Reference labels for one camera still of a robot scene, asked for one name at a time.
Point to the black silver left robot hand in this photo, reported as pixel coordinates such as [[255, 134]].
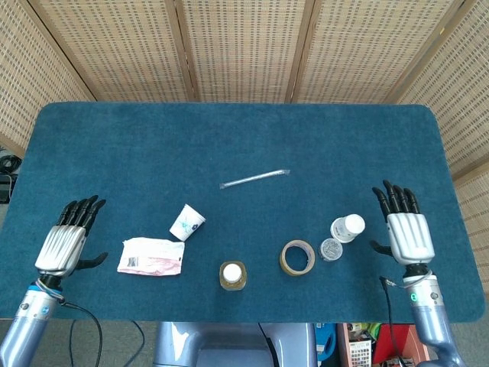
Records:
[[61, 248]]

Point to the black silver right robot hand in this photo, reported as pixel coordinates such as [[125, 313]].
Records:
[[410, 237]]

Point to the stack of white paper cups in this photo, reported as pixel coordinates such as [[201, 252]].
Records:
[[347, 227]]

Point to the single white flower-print paper cup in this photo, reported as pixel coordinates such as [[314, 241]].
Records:
[[187, 225]]

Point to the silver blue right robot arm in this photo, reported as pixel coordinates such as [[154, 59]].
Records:
[[431, 325]]

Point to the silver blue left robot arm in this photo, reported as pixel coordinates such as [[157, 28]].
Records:
[[26, 317]]

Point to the clear round box of clips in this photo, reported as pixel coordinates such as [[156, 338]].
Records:
[[331, 248]]

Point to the black device on floor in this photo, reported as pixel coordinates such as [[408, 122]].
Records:
[[5, 187]]

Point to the pink white tissue packet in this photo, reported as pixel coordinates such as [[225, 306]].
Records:
[[151, 256]]

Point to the red box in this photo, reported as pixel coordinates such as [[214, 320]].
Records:
[[399, 340]]

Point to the pink plastic crate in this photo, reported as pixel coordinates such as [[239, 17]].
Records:
[[343, 340]]

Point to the yellow packing tape roll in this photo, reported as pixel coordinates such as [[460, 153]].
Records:
[[282, 259]]

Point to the blue plastic item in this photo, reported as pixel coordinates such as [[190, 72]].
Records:
[[324, 340]]

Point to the grey blue robot torso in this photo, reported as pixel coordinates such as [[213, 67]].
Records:
[[179, 344]]

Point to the blue felt table cover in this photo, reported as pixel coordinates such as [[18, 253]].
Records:
[[191, 145]]

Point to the clear wrapped drinking straw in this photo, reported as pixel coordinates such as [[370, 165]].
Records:
[[254, 179]]

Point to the yellow tea bottle white cap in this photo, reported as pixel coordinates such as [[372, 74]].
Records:
[[232, 273]]

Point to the woven bamboo folding screen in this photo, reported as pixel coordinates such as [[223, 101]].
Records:
[[244, 49]]

